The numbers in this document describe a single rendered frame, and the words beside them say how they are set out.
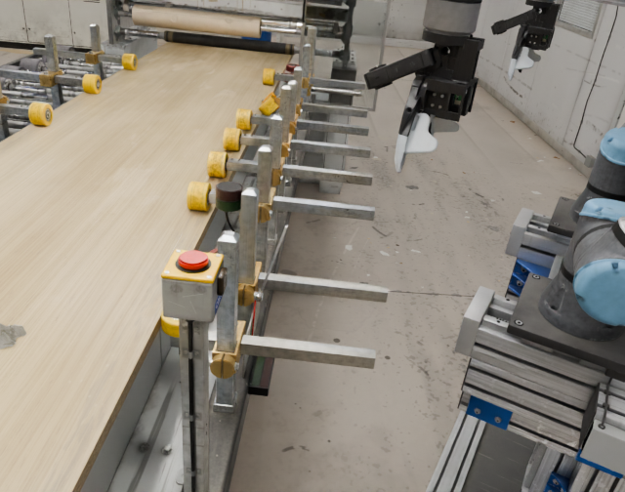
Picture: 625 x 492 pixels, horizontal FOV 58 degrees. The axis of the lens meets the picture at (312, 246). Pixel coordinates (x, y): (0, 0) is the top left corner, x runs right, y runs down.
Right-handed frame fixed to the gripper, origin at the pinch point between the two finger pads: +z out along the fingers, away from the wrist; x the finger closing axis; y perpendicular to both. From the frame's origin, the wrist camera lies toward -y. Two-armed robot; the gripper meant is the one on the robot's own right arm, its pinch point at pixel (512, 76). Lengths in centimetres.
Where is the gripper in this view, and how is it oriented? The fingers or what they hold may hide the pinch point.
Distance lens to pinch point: 174.8
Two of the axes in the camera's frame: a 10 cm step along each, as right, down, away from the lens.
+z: -0.9, 8.7, 4.9
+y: 8.8, 3.0, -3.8
